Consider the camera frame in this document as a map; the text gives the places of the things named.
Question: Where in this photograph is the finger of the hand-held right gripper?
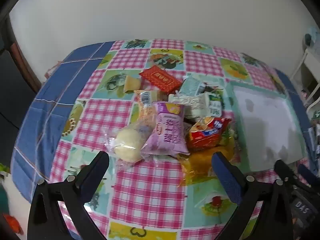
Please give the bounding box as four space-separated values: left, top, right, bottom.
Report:
297 166 320 189
274 159 304 190

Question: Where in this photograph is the pale yellow triangular packet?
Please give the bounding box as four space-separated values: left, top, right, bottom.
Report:
124 75 142 93

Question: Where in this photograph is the red flat snack packet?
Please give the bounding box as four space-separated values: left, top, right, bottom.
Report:
139 65 183 92

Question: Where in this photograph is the teal speckled snack packet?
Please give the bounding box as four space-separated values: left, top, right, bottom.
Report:
179 76 208 98

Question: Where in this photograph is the round bun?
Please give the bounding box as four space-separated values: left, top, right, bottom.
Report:
104 126 145 164

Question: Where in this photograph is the white shelf unit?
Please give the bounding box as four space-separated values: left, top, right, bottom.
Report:
287 25 320 110

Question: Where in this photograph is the purple cake roll packet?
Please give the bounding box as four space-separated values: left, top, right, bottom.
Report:
141 102 190 158

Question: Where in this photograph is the pink checked fruit tablecloth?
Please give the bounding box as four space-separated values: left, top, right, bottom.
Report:
49 39 300 240

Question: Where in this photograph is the white box with teal rim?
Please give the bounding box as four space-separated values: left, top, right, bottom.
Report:
229 80 309 172

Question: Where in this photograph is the green cow rice cracker packet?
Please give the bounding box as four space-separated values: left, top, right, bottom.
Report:
207 91 224 117

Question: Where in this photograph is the orange cloth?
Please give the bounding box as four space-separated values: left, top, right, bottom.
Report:
4 214 24 235

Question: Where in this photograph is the dark wooden frame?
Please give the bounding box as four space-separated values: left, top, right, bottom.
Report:
5 12 43 85

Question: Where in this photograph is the teal cloth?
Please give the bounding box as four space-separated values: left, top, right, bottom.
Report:
304 26 319 47

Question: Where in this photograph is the white green-print snack packet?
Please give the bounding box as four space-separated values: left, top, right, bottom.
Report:
169 92 210 120

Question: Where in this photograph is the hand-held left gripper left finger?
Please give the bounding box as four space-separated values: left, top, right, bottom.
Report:
27 151 110 240

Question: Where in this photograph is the clear orange barcode snack packet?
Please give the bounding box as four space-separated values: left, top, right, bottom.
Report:
134 89 160 125

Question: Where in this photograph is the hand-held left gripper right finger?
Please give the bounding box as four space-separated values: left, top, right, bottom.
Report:
211 152 294 240

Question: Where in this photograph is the red shiny snack packet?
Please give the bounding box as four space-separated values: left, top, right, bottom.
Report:
186 117 232 152

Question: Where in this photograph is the yellow clear snack packet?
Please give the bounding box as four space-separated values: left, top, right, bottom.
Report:
179 140 238 185

